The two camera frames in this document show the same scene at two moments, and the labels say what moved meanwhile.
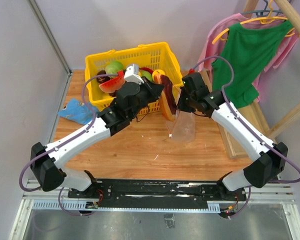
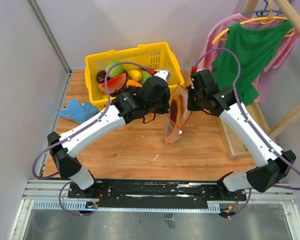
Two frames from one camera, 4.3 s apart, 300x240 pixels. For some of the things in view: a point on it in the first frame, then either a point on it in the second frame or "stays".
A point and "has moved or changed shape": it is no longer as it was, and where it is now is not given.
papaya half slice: (167, 98) has moved or changed shape
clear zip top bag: (183, 128) has moved or changed shape
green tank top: (248, 50) stays
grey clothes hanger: (264, 13) stays
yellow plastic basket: (153, 56) stays
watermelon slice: (111, 85) stays
